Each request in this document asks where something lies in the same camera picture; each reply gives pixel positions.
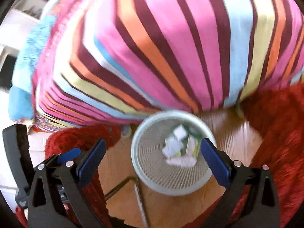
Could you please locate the striped bed sheet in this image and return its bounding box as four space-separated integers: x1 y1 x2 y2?
32 0 304 127

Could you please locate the white cabinet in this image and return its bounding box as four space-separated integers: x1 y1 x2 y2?
0 2 48 86

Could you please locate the small white barcode box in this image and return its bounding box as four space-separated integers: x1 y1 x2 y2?
173 125 187 140

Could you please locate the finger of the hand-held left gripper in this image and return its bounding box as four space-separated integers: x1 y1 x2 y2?
45 147 81 169

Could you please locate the paisley patterned bed skirt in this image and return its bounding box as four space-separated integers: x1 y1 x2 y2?
28 114 79 133

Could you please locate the white mesh wastebasket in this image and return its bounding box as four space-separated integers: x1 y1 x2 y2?
131 110 217 196

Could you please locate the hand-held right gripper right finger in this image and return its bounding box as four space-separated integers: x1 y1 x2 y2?
200 137 281 228

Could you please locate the red shaggy rug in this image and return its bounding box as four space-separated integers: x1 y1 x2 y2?
188 82 304 228
14 125 121 228

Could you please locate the blue pink patterned quilt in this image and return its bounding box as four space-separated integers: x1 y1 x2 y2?
8 14 60 120

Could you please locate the white tissue paper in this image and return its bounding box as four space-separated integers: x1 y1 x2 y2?
163 138 197 167

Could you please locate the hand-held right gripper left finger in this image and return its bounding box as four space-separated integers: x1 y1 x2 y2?
27 139 112 228

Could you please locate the lime green carton box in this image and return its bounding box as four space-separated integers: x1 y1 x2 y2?
185 133 203 158

